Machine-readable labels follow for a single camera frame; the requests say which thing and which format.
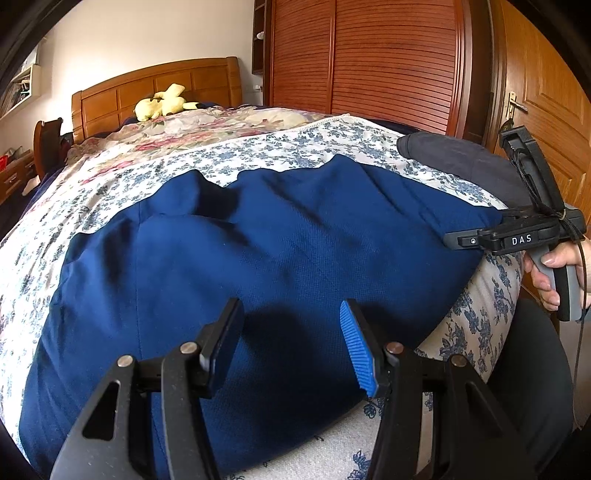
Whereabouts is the navy blue blazer jacket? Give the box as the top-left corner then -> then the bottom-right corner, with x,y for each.
19,156 -> 501,475

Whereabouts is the person's right hand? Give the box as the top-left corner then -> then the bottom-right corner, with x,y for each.
524,239 -> 590,312

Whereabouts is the dark grey pillow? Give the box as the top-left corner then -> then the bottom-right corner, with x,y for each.
397,132 -> 533,209

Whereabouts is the wooden door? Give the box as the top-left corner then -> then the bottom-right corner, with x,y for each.
489,1 -> 590,218

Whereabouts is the wooden louvered wardrobe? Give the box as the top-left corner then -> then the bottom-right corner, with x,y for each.
252,0 -> 492,143

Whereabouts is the blue floral white bedsheet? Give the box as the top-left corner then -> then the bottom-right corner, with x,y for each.
1,115 -> 523,479

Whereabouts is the wooden desk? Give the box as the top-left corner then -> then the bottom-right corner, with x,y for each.
0,150 -> 37,205

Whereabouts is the pink floral quilt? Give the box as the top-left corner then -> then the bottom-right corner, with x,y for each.
66,106 -> 325,183

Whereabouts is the wooden chair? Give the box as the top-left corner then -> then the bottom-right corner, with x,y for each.
33,117 -> 65,181

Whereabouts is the yellow plush toy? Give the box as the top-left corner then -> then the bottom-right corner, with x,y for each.
134,83 -> 199,122

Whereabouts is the wooden bed headboard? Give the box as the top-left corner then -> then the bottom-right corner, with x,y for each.
71,56 -> 242,144

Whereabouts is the brass door handle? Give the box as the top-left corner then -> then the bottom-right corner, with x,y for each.
499,91 -> 529,132

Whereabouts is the white wall shelf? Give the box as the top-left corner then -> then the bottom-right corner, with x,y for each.
1,36 -> 47,119

